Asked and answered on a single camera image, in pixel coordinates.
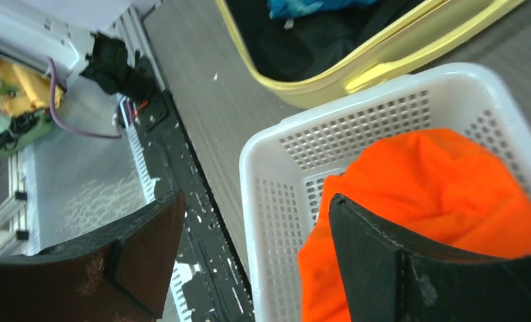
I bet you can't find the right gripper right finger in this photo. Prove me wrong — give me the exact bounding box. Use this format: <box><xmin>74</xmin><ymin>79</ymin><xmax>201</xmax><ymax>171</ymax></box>
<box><xmin>329</xmin><ymin>194</ymin><xmax>531</xmax><ymax>321</ymax></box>

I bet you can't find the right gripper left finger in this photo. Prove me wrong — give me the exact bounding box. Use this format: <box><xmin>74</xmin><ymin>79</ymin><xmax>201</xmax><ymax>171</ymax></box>
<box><xmin>0</xmin><ymin>191</ymin><xmax>186</xmax><ymax>321</ymax></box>

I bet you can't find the orange garment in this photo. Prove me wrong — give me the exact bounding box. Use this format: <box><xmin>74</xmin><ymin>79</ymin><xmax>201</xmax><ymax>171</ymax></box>
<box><xmin>297</xmin><ymin>129</ymin><xmax>531</xmax><ymax>321</ymax></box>

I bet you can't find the white perforated plastic basket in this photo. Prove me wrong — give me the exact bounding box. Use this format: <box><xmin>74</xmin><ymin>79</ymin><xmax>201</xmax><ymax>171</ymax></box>
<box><xmin>239</xmin><ymin>63</ymin><xmax>531</xmax><ymax>321</ymax></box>

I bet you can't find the yellow hard-shell suitcase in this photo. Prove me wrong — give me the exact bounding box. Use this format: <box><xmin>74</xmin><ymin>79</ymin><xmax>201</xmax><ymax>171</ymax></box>
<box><xmin>217</xmin><ymin>1</ymin><xmax>520</xmax><ymax>109</ymax></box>

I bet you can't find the blue patterned garment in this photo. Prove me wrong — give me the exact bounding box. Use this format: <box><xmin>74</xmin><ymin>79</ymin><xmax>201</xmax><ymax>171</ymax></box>
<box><xmin>267</xmin><ymin>0</ymin><xmax>377</xmax><ymax>19</ymax></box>

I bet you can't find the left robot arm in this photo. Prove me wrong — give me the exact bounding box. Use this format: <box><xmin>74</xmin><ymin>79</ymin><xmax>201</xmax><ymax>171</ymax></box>
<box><xmin>0</xmin><ymin>1</ymin><xmax>164</xmax><ymax>103</ymax></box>

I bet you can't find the slotted metal cable duct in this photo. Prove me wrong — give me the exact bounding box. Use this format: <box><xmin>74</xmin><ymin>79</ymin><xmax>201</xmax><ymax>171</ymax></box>
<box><xmin>117</xmin><ymin>95</ymin><xmax>193</xmax><ymax>321</ymax></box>

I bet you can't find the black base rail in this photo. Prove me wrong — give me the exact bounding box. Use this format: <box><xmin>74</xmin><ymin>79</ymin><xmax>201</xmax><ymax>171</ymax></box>
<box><xmin>136</xmin><ymin>90</ymin><xmax>255</xmax><ymax>321</ymax></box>

